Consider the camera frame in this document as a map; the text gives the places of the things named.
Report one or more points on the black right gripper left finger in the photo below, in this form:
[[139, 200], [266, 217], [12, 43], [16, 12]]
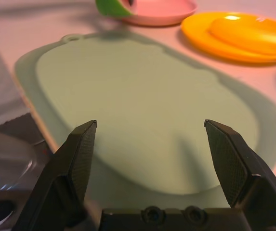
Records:
[[63, 173]]

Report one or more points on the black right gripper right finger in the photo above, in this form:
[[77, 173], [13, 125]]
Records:
[[248, 173]]

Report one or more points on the red watermelon slice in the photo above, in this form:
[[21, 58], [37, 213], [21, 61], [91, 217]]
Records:
[[111, 8]]

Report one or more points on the green cutting board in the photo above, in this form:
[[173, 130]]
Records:
[[140, 96]]

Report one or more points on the pink plate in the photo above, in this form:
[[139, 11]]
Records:
[[161, 12]]

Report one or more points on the yellow plate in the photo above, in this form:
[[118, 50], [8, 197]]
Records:
[[195, 36]]

